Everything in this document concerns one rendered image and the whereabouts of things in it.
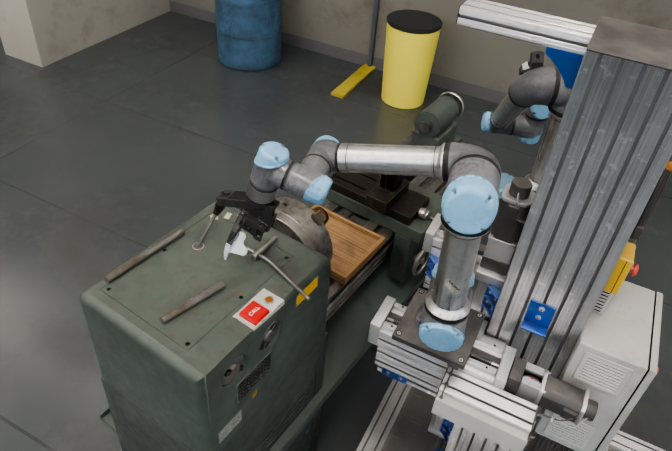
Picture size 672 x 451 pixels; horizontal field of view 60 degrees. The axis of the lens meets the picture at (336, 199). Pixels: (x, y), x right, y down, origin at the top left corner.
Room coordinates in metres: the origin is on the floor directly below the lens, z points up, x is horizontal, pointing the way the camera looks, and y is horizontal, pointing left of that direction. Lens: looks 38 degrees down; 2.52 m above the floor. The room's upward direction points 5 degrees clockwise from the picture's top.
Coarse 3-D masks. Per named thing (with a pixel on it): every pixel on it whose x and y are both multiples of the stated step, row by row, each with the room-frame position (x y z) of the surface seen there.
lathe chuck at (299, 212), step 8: (280, 200) 1.62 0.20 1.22; (288, 200) 1.61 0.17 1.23; (296, 200) 1.61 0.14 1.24; (280, 208) 1.56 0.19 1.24; (288, 208) 1.56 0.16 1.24; (296, 208) 1.57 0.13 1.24; (304, 208) 1.58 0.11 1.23; (296, 216) 1.53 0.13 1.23; (304, 216) 1.54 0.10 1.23; (304, 224) 1.51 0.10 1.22; (312, 224) 1.53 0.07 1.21; (320, 224) 1.55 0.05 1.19; (312, 232) 1.50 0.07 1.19; (320, 232) 1.52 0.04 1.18; (328, 232) 1.54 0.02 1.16; (312, 240) 1.48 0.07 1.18; (320, 240) 1.50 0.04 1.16; (328, 240) 1.52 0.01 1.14; (320, 248) 1.48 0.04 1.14; (328, 248) 1.51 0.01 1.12; (328, 256) 1.51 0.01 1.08
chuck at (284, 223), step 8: (280, 216) 1.52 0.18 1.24; (288, 216) 1.52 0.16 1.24; (280, 224) 1.50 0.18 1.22; (288, 224) 1.49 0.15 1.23; (296, 224) 1.50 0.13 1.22; (288, 232) 1.48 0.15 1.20; (296, 232) 1.47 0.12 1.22; (304, 232) 1.48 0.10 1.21; (296, 240) 1.46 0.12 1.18; (304, 240) 1.46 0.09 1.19; (312, 248) 1.46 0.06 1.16
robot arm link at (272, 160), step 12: (264, 144) 1.16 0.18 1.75; (276, 144) 1.17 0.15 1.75; (264, 156) 1.12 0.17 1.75; (276, 156) 1.13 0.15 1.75; (288, 156) 1.15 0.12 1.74; (252, 168) 1.15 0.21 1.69; (264, 168) 1.12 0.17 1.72; (276, 168) 1.12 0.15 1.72; (252, 180) 1.14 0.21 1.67; (264, 180) 1.12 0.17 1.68; (276, 180) 1.11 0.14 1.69; (264, 192) 1.12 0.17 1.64
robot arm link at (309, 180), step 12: (312, 156) 1.20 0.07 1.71; (288, 168) 1.13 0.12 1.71; (300, 168) 1.14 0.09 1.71; (312, 168) 1.15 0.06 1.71; (324, 168) 1.17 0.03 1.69; (288, 180) 1.11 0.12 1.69; (300, 180) 1.11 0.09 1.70; (312, 180) 1.11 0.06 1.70; (324, 180) 1.12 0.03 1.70; (288, 192) 1.12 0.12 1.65; (300, 192) 1.10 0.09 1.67; (312, 192) 1.09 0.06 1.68; (324, 192) 1.10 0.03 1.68
